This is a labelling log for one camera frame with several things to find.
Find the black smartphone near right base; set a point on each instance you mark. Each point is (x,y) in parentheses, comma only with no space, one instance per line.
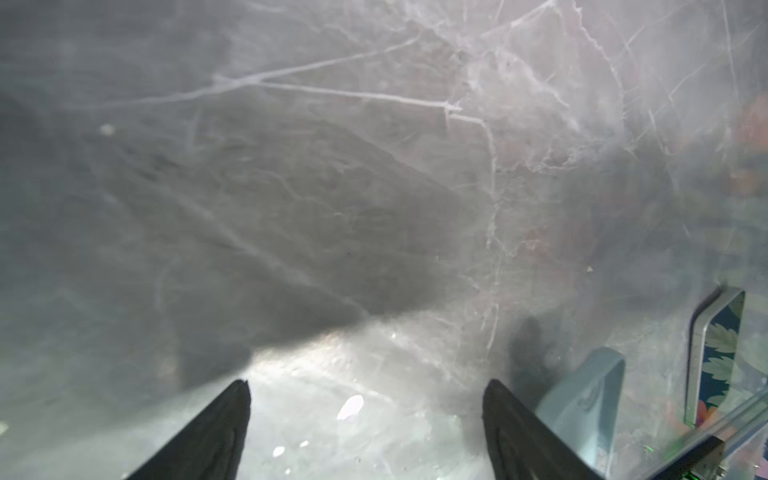
(713,342)

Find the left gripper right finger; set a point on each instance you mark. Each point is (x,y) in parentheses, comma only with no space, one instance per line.
(520,445)

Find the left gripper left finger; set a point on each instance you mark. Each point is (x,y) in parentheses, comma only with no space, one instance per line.
(210,446)

